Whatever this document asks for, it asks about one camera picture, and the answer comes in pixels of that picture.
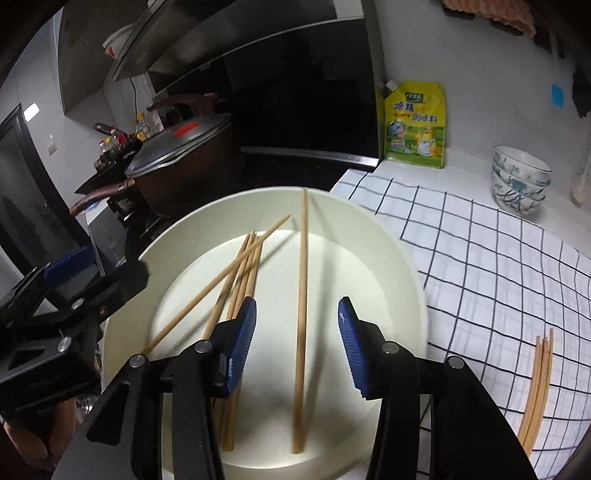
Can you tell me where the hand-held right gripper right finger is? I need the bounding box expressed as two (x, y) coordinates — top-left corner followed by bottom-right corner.
(337, 296), (539, 480)

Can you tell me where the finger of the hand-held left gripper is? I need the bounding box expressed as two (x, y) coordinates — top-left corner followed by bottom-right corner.
(0, 246), (95, 324)
(60, 259), (150, 333)

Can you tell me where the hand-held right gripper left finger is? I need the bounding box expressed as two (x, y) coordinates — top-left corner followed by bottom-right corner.
(52, 296), (258, 480)

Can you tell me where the pile of wooden chopsticks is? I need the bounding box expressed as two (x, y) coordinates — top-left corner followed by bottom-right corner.
(145, 215), (291, 450)

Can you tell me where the white round basin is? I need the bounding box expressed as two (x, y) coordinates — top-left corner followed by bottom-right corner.
(100, 186), (428, 480)

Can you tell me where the person's left hand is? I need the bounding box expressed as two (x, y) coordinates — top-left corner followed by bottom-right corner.
(0, 392), (79, 467)

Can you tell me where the black gas stove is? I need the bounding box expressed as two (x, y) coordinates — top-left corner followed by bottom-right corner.
(74, 182), (171, 259)

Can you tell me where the dark glass door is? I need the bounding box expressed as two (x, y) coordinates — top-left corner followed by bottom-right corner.
(0, 104), (90, 273)

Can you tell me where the brown cooking pot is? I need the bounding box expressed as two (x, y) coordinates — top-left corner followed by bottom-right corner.
(69, 115), (243, 219)

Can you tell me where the cluster of condiment bottles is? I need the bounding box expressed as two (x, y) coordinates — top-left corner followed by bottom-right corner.
(93, 113), (155, 169)

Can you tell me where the white black checked cloth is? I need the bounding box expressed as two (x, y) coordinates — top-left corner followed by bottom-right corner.
(330, 168), (591, 480)

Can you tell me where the glass pot lid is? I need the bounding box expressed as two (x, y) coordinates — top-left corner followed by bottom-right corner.
(124, 113), (232, 178)

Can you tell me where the brown pan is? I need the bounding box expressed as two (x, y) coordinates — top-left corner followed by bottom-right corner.
(147, 91), (219, 116)

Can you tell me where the white patterned ceramic bowl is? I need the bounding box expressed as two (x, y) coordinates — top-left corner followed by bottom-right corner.
(493, 145), (552, 178)
(492, 178), (548, 217)
(492, 164), (552, 195)

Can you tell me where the yellow seasoning pouch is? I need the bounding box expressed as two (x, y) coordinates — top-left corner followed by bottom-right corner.
(383, 79), (450, 169)

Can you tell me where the white dish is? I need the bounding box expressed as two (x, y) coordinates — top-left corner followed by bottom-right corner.
(102, 23), (139, 58)

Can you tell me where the black range hood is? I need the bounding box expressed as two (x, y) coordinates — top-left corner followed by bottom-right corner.
(58, 0), (386, 171)

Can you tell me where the black hanging cloth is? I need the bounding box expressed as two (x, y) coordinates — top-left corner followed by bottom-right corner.
(570, 60), (591, 118)

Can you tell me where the orange wavy sponge cloth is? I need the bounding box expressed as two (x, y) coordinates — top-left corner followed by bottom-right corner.
(441, 0), (537, 37)

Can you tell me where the white power cable plug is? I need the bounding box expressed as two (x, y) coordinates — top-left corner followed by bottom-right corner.
(573, 161), (591, 206)

